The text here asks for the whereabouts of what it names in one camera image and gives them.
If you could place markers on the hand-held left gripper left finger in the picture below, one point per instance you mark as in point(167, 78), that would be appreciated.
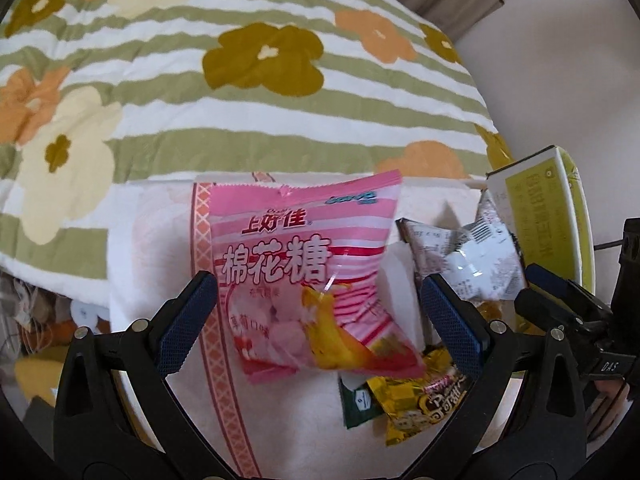
point(187, 320)

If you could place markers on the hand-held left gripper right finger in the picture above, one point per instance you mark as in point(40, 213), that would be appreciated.
point(450, 320)

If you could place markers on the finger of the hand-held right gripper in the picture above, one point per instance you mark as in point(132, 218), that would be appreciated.
point(550, 281)
point(545, 312)

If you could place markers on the silver snack packet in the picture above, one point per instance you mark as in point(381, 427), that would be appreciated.
point(480, 255)

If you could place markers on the green cardboard box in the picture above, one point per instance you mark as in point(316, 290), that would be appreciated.
point(540, 210)

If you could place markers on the pink marshmallow packet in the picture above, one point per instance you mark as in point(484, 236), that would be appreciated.
point(280, 270)

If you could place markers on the white snack packet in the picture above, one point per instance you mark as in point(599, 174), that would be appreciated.
point(400, 280)

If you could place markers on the white pink tablecloth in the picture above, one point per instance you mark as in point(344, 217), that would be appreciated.
point(165, 240)

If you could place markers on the yellow black snack packet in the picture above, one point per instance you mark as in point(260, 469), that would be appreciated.
point(420, 400)

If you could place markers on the green sachet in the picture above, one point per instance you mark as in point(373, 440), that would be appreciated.
point(357, 402)

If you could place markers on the floral striped blanket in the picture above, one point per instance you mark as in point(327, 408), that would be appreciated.
point(250, 110)

